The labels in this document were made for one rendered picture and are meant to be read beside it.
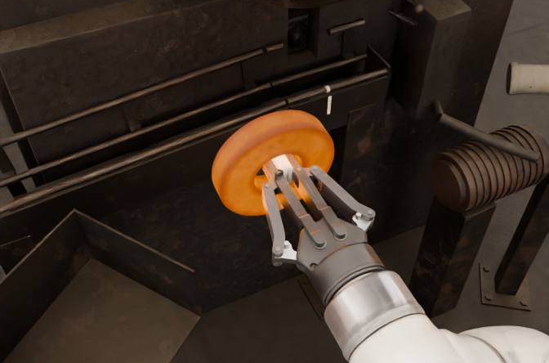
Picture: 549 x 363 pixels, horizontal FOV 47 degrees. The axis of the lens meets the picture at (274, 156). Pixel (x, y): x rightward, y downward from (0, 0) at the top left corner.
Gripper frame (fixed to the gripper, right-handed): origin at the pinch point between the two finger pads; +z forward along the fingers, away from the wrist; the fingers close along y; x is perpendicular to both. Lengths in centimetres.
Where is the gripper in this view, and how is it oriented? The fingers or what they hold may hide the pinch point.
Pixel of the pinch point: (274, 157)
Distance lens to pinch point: 77.0
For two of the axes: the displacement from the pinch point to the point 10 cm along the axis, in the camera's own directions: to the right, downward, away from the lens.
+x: 0.2, -6.5, -7.6
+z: -4.3, -6.9, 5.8
